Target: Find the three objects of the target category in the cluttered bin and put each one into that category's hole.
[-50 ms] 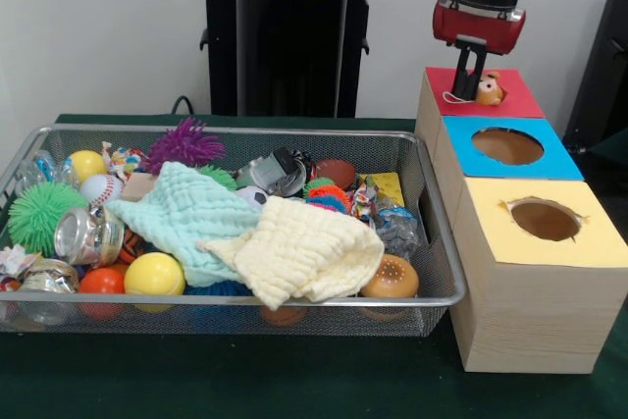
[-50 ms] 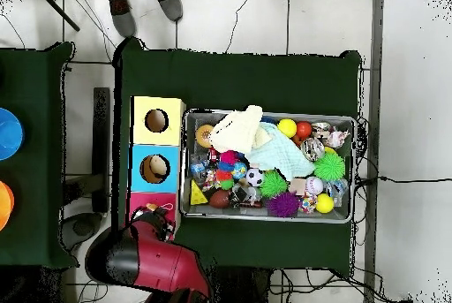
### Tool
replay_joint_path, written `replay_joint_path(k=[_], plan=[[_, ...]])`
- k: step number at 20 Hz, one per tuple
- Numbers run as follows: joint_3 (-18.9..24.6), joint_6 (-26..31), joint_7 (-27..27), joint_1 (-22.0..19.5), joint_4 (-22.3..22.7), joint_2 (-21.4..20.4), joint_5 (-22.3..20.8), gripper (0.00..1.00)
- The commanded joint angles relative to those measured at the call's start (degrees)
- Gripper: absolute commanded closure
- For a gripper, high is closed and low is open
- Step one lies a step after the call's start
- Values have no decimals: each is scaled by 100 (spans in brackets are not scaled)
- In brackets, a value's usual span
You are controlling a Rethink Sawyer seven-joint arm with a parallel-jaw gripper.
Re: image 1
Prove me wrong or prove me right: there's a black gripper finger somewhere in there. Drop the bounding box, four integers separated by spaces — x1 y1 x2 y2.
450 41 475 97
464 45 490 99

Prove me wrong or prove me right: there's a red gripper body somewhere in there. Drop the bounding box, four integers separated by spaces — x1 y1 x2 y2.
432 0 527 56

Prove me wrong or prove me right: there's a brown plush bear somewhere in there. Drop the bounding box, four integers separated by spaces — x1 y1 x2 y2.
442 70 506 107

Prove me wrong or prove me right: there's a cream cloth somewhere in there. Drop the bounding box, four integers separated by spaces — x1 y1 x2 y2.
195 195 386 311

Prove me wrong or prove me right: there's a wooden box with three holes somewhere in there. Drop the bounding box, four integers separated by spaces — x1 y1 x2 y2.
414 67 628 374

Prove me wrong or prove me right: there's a silver mesh bin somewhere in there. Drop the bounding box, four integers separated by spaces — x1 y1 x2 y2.
0 123 467 338

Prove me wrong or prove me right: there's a black upright panel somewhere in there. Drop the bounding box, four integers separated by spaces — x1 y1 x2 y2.
562 0 628 150

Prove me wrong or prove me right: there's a yellow toy cheese wedge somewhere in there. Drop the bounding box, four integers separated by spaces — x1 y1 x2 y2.
365 172 406 209

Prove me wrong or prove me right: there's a dark green table cloth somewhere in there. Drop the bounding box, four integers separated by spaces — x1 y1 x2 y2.
0 113 628 419
576 139 628 184

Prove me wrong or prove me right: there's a toy burger bun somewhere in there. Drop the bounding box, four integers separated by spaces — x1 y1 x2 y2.
360 254 421 298

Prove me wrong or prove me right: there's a purple spiky ball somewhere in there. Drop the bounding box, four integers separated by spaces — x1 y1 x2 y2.
140 117 227 175

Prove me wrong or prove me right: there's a mint green cloth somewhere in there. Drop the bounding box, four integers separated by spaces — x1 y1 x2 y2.
104 161 261 288

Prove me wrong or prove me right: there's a large yellow ball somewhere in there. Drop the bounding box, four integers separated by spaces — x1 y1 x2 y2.
124 252 186 296

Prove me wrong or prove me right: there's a white baseball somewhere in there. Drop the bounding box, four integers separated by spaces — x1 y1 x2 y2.
78 174 125 207

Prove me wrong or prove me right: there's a clear plastic jar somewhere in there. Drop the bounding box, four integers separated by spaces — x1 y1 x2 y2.
53 206 125 266

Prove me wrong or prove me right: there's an orange ball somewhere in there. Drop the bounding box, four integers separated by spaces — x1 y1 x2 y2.
78 267 127 295

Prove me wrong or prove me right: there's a large green spiky ball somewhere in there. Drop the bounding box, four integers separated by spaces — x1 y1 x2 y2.
7 181 90 258

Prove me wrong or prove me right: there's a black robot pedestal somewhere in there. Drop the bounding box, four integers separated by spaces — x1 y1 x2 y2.
189 0 394 119

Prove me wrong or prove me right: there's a black cable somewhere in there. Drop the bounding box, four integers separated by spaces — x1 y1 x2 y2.
171 94 195 116

